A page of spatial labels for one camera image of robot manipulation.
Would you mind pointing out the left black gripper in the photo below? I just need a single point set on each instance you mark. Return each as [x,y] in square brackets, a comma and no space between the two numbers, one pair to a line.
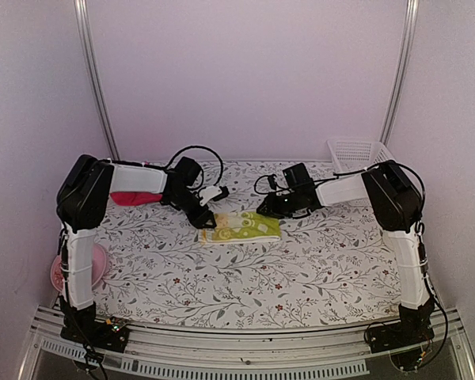
[198,219]

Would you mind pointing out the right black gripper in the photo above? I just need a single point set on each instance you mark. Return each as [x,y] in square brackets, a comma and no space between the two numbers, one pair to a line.
[273,208]

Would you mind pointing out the green white patterned towel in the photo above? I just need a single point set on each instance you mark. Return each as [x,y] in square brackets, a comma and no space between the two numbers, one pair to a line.
[244,227]

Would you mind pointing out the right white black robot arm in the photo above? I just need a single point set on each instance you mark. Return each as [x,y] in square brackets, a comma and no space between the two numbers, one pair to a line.
[397,205]

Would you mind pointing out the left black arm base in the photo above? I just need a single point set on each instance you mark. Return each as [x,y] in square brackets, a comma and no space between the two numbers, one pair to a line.
[81,326]

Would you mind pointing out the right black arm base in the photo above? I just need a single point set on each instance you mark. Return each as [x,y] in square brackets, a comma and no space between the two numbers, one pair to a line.
[414,327]

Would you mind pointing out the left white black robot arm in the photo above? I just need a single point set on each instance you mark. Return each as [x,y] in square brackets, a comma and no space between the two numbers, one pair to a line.
[81,206]

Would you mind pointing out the floral patterned table mat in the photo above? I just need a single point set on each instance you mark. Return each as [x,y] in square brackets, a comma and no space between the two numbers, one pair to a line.
[336,266]

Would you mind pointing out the pink red towel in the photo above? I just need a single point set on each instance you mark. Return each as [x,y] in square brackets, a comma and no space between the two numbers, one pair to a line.
[131,199]

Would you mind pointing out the white plastic mesh basket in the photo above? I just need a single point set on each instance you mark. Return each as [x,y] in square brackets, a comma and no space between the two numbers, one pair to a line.
[350,155]

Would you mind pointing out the pink plastic bowl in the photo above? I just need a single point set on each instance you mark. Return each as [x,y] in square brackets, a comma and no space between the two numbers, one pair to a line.
[99,267]

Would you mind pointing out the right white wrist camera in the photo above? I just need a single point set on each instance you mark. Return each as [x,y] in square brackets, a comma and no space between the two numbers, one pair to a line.
[274,187]

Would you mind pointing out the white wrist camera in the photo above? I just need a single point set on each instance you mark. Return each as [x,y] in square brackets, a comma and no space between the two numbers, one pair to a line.
[212,193]
[274,187]

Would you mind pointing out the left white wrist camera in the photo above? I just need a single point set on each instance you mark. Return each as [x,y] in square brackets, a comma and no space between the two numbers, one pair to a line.
[212,193]

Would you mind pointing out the aluminium front rail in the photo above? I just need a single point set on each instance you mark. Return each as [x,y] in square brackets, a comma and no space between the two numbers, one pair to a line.
[170,352]

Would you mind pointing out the right aluminium frame post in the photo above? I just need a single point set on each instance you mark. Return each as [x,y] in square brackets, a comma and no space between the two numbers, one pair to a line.
[408,36]

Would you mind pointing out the aluminium frame post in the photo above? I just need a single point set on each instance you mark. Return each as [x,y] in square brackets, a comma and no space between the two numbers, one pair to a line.
[84,31]
[408,36]

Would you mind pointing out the left aluminium frame post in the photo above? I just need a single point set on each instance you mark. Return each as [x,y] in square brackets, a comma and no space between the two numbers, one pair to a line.
[84,31]

